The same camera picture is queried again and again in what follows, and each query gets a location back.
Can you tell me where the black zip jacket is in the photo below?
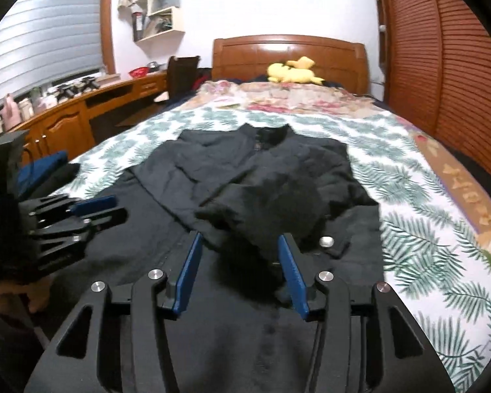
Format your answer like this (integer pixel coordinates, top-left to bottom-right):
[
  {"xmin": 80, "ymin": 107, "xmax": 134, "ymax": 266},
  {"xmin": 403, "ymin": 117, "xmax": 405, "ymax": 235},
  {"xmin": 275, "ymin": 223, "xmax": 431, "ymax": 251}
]
[{"xmin": 36, "ymin": 122, "xmax": 388, "ymax": 393}]

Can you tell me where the person's left hand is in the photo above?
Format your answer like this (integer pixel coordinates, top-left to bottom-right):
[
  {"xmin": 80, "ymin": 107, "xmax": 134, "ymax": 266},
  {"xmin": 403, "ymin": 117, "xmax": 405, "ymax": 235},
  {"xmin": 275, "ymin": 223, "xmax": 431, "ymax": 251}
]
[{"xmin": 0, "ymin": 277, "xmax": 53, "ymax": 316}]

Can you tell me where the white wall shelf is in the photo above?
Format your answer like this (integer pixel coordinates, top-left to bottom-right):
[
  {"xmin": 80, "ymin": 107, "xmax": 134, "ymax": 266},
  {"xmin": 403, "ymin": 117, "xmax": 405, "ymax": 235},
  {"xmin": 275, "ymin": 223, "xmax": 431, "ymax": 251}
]
[{"xmin": 130, "ymin": 0, "xmax": 185, "ymax": 43}]

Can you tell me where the yellow plush toy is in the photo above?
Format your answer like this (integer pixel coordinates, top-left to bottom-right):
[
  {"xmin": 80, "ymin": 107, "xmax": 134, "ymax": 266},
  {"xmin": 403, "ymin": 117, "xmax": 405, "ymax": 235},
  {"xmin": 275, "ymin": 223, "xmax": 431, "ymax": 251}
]
[{"xmin": 267, "ymin": 56, "xmax": 324, "ymax": 85}]

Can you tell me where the navy folded garment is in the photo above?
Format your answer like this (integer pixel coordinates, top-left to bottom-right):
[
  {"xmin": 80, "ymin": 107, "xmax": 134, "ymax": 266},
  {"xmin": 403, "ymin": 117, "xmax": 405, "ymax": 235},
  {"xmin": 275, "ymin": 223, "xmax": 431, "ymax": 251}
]
[{"xmin": 17, "ymin": 151, "xmax": 68, "ymax": 199}]

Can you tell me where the dark wooden chair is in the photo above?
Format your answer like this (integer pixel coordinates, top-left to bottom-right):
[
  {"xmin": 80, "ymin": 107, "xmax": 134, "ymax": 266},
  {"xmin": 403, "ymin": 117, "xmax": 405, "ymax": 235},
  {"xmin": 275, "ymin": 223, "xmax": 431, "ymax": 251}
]
[{"xmin": 167, "ymin": 56, "xmax": 200, "ymax": 100}]

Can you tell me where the wooden desk cabinet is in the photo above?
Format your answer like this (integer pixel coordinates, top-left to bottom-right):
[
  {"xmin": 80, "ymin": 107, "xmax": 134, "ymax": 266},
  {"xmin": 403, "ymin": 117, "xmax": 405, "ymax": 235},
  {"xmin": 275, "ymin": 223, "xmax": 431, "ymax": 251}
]
[{"xmin": 13, "ymin": 71, "xmax": 167, "ymax": 159}]

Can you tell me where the black folded garment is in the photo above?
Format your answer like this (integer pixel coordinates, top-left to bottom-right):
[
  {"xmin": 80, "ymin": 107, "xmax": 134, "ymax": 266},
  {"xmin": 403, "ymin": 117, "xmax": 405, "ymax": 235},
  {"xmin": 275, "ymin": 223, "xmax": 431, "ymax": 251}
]
[{"xmin": 30, "ymin": 163, "xmax": 81, "ymax": 199}]

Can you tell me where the wooden headboard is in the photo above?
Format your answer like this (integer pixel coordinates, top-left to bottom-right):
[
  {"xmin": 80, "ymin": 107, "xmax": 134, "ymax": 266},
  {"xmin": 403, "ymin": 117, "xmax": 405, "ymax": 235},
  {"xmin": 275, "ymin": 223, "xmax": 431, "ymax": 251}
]
[{"xmin": 212, "ymin": 35, "xmax": 370, "ymax": 94}]

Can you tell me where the floral blanket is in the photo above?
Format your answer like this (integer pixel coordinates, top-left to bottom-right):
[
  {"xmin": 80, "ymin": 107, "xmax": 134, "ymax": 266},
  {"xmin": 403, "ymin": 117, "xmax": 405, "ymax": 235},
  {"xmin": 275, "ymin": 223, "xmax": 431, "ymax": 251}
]
[{"xmin": 180, "ymin": 79, "xmax": 491, "ymax": 283}]

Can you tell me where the red basket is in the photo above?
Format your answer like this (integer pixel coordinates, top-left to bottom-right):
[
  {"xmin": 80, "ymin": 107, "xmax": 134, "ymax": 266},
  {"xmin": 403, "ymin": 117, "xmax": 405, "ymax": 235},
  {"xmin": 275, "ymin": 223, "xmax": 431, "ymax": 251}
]
[{"xmin": 128, "ymin": 66, "xmax": 149, "ymax": 79}]

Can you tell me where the grey window blind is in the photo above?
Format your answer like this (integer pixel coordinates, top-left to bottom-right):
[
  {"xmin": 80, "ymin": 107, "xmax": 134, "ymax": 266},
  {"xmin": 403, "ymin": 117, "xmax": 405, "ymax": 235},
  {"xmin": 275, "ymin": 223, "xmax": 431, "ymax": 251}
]
[{"xmin": 0, "ymin": 0, "xmax": 103, "ymax": 107}]

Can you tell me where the louvred wooden wardrobe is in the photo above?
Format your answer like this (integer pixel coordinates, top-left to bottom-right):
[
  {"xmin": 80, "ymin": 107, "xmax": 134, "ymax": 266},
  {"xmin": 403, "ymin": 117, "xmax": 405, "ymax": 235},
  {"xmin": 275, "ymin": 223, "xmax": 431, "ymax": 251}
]
[{"xmin": 378, "ymin": 0, "xmax": 491, "ymax": 175}]

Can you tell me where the palm leaf bed sheet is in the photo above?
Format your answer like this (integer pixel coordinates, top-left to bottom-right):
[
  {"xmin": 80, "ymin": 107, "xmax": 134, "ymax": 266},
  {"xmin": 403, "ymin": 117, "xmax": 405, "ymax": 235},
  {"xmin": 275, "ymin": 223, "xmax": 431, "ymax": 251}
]
[{"xmin": 64, "ymin": 102, "xmax": 491, "ymax": 392}]

